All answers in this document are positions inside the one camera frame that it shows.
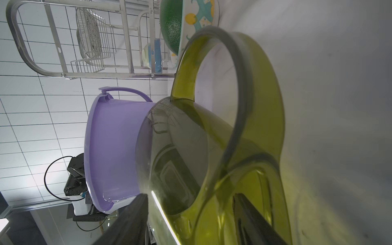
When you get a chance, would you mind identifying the blue bowl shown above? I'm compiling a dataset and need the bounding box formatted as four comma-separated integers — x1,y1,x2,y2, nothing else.
147,39,162,74

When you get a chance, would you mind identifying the green patterned bowl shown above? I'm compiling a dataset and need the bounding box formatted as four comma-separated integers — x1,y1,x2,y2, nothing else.
159,0,219,58

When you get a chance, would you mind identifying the light green bowl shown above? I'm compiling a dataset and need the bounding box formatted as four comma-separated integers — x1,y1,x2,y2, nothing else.
142,43,152,69

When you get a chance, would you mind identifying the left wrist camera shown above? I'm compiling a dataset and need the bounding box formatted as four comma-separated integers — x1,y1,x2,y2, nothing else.
70,196,97,216

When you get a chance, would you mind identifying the metal dish rack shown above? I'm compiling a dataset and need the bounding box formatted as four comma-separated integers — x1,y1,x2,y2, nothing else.
5,1,172,79

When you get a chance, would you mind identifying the purple plastic bucket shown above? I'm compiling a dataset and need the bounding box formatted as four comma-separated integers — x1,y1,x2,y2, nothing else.
84,87,154,214

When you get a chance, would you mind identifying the green transparent watering can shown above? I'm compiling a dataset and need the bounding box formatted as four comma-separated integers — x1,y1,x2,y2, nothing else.
136,26,293,245

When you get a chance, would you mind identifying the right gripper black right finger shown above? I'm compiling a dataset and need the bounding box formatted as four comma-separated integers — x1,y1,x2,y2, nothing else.
232,194,286,245

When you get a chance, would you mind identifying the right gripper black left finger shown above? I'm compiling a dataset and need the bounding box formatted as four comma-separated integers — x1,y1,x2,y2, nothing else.
94,194,149,245

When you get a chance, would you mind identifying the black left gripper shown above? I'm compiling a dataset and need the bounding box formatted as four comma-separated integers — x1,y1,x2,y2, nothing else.
64,153,107,222

